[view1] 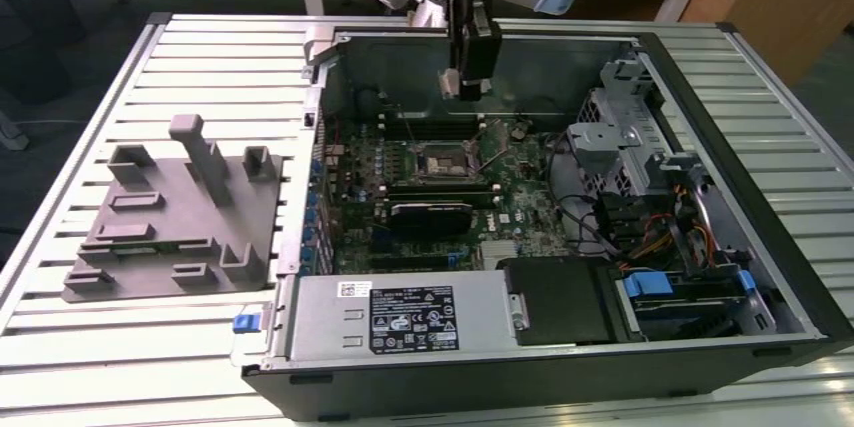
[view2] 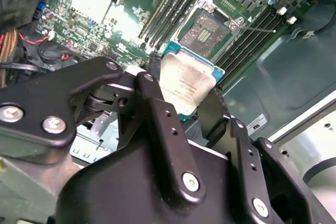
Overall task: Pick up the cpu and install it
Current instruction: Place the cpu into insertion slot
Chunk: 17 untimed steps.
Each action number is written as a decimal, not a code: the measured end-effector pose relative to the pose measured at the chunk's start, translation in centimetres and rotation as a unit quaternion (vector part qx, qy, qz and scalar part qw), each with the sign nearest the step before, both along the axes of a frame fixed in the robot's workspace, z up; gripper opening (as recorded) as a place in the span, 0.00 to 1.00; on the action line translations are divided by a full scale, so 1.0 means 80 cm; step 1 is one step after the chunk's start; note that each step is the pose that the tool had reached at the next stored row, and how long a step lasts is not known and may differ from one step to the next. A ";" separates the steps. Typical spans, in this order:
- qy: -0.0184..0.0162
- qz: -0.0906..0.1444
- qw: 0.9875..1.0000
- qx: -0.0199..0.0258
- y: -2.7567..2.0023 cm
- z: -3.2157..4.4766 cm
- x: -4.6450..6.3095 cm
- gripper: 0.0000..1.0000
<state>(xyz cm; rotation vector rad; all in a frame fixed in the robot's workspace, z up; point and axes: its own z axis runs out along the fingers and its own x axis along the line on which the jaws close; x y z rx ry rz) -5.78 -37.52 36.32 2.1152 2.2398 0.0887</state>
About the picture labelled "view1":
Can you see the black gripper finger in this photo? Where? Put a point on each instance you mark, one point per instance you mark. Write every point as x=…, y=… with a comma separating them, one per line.
x=480, y=52
x=456, y=32

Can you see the silver CPU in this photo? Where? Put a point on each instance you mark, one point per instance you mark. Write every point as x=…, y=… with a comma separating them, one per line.
x=448, y=84

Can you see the CPU socket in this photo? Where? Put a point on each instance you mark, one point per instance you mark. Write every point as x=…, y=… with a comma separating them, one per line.
x=445, y=167

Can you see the black RAM slot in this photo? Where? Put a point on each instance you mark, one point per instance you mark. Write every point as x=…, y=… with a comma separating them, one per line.
x=433, y=132
x=433, y=123
x=433, y=118
x=433, y=127

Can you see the coin cell battery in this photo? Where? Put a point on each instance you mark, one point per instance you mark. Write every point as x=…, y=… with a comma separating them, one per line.
x=516, y=133

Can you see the silver drive cage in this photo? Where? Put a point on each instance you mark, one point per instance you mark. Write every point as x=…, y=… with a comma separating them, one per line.
x=629, y=112

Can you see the green motherboard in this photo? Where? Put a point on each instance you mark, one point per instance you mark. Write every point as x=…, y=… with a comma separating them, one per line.
x=527, y=217

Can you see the black graphics card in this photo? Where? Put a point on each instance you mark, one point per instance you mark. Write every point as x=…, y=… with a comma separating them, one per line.
x=429, y=222

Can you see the silver chipset heatsink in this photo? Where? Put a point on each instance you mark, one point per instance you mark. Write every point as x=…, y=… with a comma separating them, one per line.
x=500, y=253

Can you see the black expansion slot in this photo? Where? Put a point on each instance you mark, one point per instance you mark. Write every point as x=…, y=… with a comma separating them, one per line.
x=413, y=262

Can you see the brown wooden cabinet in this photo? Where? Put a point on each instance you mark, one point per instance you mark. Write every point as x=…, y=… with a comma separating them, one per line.
x=787, y=7

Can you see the black plastic cover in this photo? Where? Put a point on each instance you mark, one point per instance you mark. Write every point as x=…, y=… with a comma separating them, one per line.
x=560, y=302

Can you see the hard disk in blue carrier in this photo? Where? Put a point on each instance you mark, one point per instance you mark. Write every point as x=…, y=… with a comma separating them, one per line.
x=647, y=284

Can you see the grey parts rack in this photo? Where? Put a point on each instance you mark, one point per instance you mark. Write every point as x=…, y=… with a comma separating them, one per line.
x=180, y=207

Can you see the grey power supply unit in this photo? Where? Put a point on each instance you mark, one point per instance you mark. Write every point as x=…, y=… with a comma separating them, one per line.
x=320, y=317

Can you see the blue release tab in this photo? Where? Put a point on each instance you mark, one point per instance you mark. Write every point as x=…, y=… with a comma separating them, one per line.
x=745, y=283

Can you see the green RAM stick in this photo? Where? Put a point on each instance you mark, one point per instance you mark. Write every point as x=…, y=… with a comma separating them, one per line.
x=166, y=247

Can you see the blue case latch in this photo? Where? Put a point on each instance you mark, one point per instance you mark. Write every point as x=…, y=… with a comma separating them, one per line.
x=245, y=323

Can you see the black PC case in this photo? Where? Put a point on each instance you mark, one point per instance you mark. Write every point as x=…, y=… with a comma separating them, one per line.
x=467, y=387

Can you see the grey chair foot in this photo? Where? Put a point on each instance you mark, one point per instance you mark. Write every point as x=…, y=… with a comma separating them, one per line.
x=12, y=129

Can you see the grey metal bracket plate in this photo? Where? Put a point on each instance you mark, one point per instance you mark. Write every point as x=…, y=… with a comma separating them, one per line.
x=593, y=139

